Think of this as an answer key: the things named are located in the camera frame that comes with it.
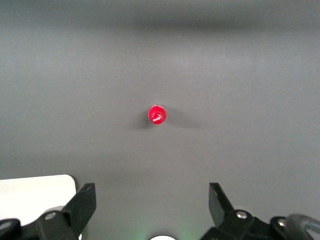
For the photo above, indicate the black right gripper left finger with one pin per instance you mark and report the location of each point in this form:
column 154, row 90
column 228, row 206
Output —
column 77, row 207

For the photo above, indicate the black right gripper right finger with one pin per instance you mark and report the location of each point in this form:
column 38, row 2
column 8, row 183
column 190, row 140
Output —
column 221, row 210

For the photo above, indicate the white tray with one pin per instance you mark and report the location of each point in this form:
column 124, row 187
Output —
column 30, row 197

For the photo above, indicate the red bottle cap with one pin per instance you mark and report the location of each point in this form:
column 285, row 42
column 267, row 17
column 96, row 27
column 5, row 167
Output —
column 157, row 115

